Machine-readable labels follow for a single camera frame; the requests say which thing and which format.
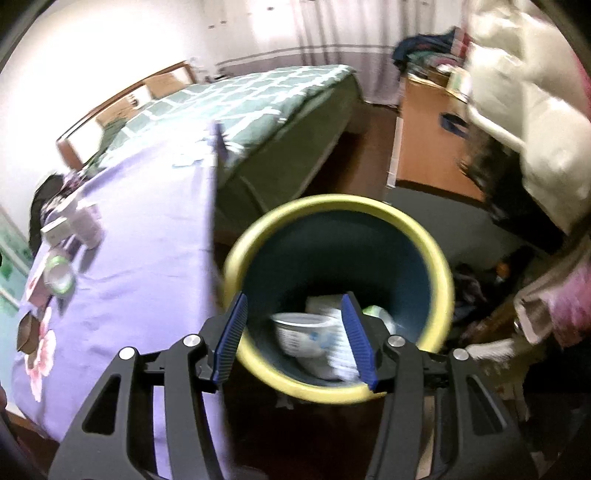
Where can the white pill bottle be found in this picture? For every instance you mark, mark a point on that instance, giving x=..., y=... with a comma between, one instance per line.
x=90, y=228

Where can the pink floral bag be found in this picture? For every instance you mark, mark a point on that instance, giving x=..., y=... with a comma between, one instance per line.
x=568, y=300

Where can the dark jacket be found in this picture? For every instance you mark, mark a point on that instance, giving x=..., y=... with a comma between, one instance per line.
x=41, y=194

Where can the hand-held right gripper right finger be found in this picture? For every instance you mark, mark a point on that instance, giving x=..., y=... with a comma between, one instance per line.
x=358, y=341

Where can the beige green medicine box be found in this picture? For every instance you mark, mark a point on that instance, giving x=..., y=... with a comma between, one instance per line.
x=57, y=229

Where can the pile of clothes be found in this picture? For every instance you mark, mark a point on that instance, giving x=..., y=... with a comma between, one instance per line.
x=425, y=46

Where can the green white packet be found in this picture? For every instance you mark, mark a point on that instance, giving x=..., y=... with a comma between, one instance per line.
x=57, y=277

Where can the pink and white curtain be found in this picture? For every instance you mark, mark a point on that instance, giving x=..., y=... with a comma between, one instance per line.
x=337, y=46

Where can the purple floral cloth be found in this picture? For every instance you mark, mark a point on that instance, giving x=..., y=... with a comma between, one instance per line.
x=138, y=254

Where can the small brown tin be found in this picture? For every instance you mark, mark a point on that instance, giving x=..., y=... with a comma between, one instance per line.
x=27, y=332

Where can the bed with green plaid duvet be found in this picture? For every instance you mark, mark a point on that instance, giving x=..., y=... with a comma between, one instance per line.
x=277, y=115

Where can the wardrobe with sliding doors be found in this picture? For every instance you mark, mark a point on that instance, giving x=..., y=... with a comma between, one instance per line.
x=11, y=258

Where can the white paper cup red print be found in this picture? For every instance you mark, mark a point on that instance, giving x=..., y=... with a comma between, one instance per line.
x=339, y=364

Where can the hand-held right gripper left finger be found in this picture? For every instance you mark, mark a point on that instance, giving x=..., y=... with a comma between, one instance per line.
x=231, y=337

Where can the white plastic yogurt tub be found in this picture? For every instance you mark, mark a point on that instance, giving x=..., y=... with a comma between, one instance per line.
x=300, y=334

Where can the brown pillow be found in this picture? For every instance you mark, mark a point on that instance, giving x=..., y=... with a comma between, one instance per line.
x=164, y=85
x=113, y=115

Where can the yellow-rimmed dark blue bin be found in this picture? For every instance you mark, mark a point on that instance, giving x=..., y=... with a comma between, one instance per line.
x=323, y=205

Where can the white puffer jacket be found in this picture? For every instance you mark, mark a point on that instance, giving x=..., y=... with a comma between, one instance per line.
x=531, y=92

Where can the pink carton box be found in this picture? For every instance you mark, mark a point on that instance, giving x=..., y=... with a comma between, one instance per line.
x=38, y=293

